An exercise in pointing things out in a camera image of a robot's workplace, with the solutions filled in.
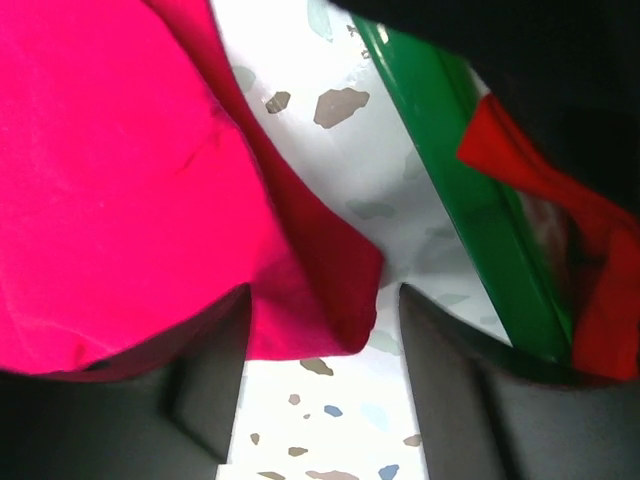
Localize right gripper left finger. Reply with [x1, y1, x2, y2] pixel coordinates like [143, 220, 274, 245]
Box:
[1, 284, 252, 479]

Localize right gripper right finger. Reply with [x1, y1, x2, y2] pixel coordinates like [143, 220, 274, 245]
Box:
[398, 284, 639, 480]

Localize crimson red t-shirt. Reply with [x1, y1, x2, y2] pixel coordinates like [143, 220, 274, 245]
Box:
[1, 1, 383, 374]

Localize red garment in bin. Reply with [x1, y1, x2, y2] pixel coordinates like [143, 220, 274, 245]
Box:
[458, 94, 639, 381]

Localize green plastic bin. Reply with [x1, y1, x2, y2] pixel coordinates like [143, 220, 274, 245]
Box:
[354, 17, 572, 364]

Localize black garment in bin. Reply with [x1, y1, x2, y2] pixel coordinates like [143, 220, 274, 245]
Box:
[336, 0, 639, 214]

